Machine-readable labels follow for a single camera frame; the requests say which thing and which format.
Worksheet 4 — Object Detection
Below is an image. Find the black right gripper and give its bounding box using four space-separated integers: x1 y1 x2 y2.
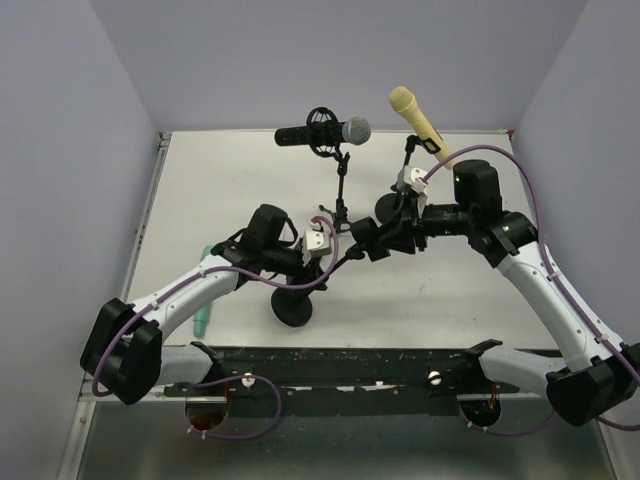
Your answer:
374 192 474 255

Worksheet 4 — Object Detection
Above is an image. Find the black round-base clip stand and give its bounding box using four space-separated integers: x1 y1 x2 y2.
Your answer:
269 244 364 329

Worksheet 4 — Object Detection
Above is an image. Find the black tripod mic stand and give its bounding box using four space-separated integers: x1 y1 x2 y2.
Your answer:
306 107 350 233

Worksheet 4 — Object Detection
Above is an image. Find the black microphone with silver grille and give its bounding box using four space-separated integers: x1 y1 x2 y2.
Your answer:
274 117 372 147

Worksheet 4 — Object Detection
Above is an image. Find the mint green microphone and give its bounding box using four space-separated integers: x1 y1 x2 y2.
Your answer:
192 244 214 339

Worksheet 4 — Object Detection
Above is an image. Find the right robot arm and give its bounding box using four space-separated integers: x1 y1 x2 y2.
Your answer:
350 160 639 426

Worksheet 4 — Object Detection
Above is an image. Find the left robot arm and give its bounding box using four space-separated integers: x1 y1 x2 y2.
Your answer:
80 204 339 405

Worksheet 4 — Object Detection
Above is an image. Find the black round-base stand, yellow mic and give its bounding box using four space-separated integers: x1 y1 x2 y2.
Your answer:
374 134 442 223

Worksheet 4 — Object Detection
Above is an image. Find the cream yellow microphone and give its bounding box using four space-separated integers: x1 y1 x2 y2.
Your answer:
389 86 451 164

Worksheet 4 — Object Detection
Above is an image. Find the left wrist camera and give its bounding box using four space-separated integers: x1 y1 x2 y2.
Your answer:
301 224 332 264

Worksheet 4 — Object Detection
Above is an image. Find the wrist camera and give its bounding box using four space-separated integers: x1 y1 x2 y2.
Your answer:
301 224 332 264
396 165 428 216

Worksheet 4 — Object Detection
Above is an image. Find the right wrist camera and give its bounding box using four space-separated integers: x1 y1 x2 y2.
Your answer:
396 165 428 216

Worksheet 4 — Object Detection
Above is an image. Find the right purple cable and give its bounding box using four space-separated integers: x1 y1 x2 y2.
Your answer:
422 144 640 435

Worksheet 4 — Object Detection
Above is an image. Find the purple cable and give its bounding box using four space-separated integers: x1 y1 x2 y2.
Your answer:
92 215 342 441
422 144 640 435

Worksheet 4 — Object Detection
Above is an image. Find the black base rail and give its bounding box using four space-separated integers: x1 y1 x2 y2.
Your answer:
164 347 498 418

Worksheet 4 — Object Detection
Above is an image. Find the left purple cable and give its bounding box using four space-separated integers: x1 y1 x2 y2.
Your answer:
92 215 342 441

